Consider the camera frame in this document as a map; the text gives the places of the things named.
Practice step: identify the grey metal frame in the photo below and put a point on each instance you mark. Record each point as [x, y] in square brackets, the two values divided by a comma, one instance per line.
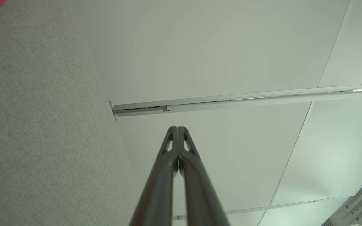
[360, 201]

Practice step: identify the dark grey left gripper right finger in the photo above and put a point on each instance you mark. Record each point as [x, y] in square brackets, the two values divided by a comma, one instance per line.
[200, 194]

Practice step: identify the white metal rail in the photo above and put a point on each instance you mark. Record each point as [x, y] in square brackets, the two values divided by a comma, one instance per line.
[231, 102]

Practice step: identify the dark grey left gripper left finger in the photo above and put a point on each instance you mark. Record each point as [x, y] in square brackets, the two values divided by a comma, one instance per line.
[159, 188]

